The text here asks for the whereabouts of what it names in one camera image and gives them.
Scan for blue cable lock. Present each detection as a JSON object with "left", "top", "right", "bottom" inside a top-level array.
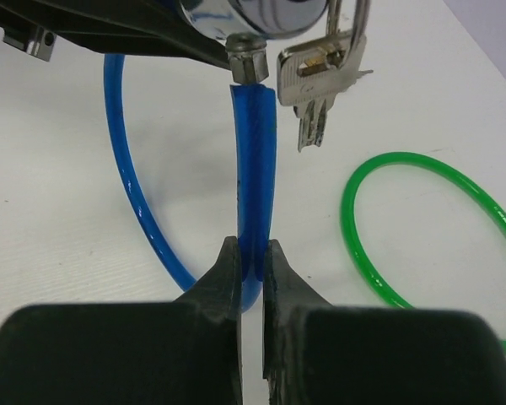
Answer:
[{"left": 104, "top": 1, "right": 327, "bottom": 311}]

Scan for blue lock key bunch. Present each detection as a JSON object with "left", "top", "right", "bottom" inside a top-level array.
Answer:
[{"left": 277, "top": 0, "right": 371, "bottom": 150}]

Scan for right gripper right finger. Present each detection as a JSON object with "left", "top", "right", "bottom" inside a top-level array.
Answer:
[{"left": 263, "top": 240, "right": 506, "bottom": 404}]

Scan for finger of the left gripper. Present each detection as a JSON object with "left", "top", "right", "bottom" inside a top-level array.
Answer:
[{"left": 0, "top": 0, "right": 229, "bottom": 70}]

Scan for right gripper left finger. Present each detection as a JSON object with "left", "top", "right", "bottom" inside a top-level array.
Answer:
[{"left": 0, "top": 236, "right": 243, "bottom": 404}]

